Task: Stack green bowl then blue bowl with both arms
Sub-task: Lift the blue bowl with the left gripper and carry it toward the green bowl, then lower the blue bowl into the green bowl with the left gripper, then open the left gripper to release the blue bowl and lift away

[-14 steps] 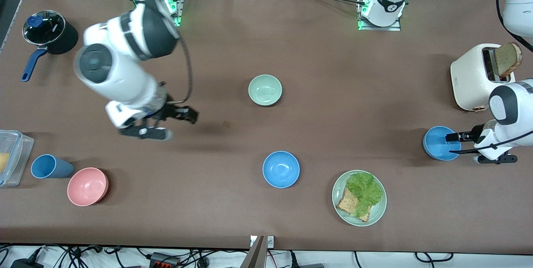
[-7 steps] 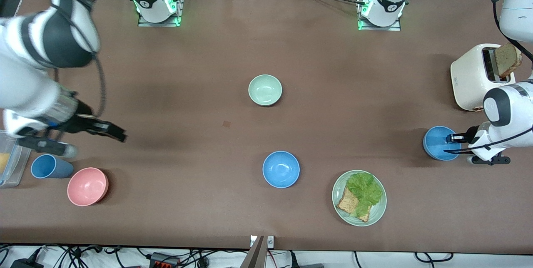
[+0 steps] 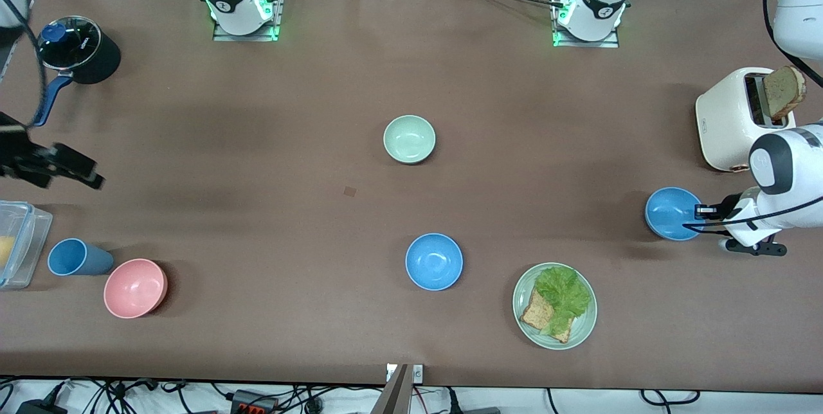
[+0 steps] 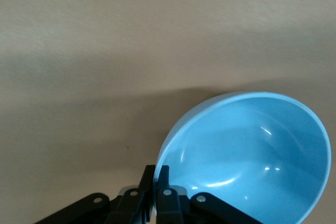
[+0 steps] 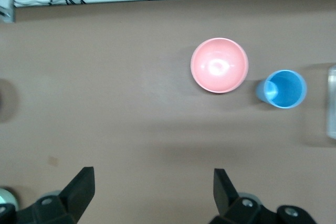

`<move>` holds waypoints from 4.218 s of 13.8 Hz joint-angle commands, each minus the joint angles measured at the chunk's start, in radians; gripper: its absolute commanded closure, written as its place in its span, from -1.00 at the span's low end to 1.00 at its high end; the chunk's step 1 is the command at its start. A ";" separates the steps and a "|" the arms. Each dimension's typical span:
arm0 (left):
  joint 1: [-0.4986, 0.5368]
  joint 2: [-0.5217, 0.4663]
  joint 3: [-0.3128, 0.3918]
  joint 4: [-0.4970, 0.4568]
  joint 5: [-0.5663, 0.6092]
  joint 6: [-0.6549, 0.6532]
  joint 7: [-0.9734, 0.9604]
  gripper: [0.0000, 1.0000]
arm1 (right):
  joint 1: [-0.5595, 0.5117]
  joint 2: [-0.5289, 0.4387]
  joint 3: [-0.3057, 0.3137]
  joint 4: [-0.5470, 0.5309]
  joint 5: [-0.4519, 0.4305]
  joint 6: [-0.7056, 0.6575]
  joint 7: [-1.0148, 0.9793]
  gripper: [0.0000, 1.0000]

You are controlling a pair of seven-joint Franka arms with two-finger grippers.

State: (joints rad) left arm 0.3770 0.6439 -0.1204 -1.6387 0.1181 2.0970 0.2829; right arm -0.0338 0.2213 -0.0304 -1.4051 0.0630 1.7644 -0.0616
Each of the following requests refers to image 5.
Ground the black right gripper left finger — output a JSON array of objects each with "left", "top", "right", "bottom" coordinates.
[{"left": 0, "top": 166, "right": 96, "bottom": 224}]

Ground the pale green bowl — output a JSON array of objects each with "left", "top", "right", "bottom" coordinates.
[{"left": 0, "top": 187, "right": 19, "bottom": 211}]

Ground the pink bowl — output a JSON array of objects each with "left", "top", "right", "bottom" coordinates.
[{"left": 190, "top": 37, "right": 249, "bottom": 94}]

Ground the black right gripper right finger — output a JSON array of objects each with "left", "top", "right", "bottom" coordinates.
[{"left": 212, "top": 168, "right": 316, "bottom": 224}]

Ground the clear plastic food container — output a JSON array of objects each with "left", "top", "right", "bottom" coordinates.
[{"left": 326, "top": 64, "right": 336, "bottom": 138}]

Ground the blue plastic cup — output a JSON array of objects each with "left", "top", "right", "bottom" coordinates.
[{"left": 255, "top": 69, "right": 308, "bottom": 110}]

